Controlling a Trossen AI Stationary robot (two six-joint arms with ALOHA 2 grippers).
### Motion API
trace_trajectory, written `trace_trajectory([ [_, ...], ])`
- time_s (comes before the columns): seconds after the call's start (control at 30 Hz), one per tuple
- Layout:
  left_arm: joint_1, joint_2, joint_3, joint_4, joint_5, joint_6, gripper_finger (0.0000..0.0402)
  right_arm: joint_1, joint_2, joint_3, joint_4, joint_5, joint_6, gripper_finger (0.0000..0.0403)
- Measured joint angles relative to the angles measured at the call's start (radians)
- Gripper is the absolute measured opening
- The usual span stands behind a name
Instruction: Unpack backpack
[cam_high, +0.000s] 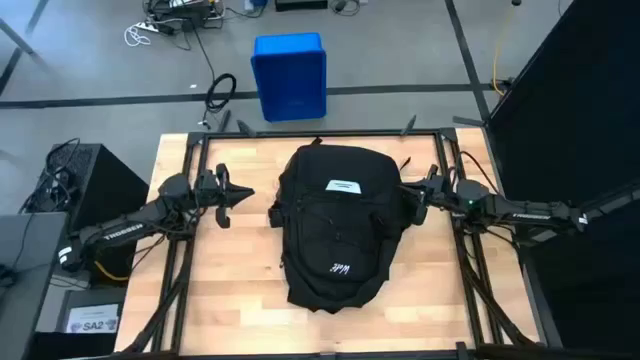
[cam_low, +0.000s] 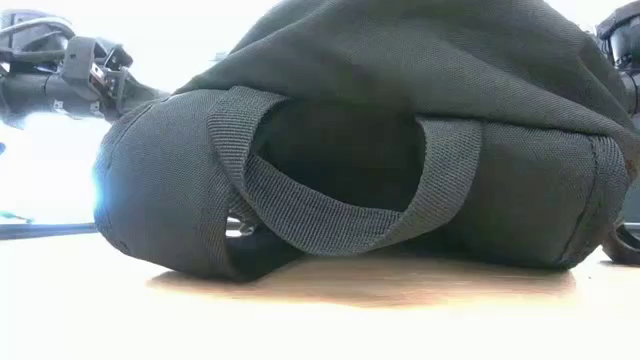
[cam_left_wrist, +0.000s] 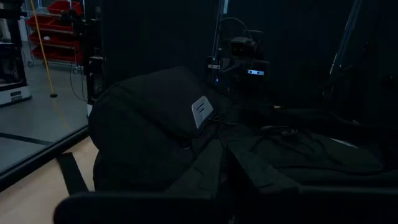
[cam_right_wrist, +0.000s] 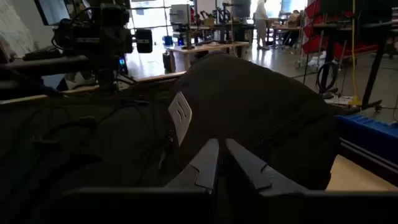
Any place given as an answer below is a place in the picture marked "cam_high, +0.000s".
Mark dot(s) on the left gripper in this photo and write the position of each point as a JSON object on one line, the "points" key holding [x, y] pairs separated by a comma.
{"points": [[222, 195]]}

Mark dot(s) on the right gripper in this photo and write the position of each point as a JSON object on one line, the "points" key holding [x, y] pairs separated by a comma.
{"points": [[434, 192]]}

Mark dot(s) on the black backpack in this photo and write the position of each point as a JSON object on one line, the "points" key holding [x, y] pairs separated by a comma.
{"points": [[340, 235]]}

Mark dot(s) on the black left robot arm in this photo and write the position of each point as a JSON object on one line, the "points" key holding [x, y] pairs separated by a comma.
{"points": [[125, 230]]}

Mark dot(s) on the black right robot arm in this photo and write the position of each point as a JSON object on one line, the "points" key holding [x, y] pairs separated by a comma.
{"points": [[530, 216]]}

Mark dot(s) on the blue plastic bin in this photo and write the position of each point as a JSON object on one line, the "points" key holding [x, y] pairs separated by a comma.
{"points": [[290, 75]]}

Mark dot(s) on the black computer tower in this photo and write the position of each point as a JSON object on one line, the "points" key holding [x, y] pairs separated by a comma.
{"points": [[105, 180]]}

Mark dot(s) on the black equipment case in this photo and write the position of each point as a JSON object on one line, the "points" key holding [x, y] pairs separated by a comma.
{"points": [[90, 295]]}

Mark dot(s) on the black partition panel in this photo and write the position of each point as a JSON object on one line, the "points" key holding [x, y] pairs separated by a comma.
{"points": [[575, 100]]}

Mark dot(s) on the white SA2 label sign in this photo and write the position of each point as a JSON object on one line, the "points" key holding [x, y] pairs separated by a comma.
{"points": [[92, 320]]}

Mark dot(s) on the black flat device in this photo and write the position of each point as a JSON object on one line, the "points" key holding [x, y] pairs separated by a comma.
{"points": [[300, 4]]}

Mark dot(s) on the grey desk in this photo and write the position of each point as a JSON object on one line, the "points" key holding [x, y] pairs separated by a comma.
{"points": [[30, 280]]}

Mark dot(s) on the grey metal table leg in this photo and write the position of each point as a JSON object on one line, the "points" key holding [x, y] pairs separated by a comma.
{"points": [[15, 36]]}

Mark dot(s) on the left wrist camera housing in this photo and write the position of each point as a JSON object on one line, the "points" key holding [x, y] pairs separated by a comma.
{"points": [[207, 182]]}

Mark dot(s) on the black metal table frame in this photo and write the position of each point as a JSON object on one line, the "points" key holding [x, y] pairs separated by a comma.
{"points": [[350, 133]]}

